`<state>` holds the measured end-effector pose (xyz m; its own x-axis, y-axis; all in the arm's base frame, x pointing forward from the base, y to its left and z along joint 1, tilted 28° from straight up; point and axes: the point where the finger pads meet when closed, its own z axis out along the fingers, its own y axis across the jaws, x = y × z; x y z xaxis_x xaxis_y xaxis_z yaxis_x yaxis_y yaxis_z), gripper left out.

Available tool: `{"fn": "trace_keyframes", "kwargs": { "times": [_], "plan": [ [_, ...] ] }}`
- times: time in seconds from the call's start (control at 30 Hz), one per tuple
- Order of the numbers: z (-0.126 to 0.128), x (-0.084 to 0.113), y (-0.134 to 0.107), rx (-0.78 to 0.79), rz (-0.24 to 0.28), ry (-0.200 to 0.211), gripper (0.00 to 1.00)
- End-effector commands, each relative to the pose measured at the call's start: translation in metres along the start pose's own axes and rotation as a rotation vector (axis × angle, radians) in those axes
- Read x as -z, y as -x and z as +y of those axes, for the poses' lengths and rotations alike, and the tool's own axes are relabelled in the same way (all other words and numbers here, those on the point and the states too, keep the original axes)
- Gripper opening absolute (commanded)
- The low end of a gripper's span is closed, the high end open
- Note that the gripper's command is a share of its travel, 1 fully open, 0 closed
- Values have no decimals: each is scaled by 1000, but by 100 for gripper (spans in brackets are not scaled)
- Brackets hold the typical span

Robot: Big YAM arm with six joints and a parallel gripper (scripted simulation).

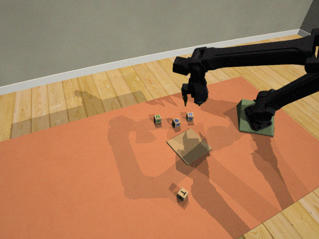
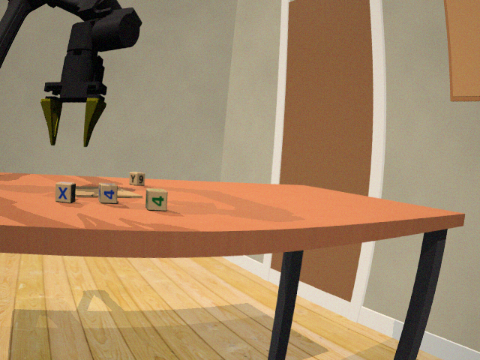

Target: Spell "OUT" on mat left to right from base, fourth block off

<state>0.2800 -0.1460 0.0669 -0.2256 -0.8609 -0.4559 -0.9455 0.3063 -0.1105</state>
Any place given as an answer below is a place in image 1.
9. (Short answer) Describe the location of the beige flat mat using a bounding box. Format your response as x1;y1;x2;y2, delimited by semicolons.
167;128;212;165

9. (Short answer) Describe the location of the beige letter block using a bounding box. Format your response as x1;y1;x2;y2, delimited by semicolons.
186;113;194;121
172;118;181;128
176;187;189;202
154;115;161;123

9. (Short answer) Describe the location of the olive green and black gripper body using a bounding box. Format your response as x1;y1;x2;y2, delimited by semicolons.
181;77;196;98

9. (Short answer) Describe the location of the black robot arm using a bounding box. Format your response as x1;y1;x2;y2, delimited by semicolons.
172;28;319;131

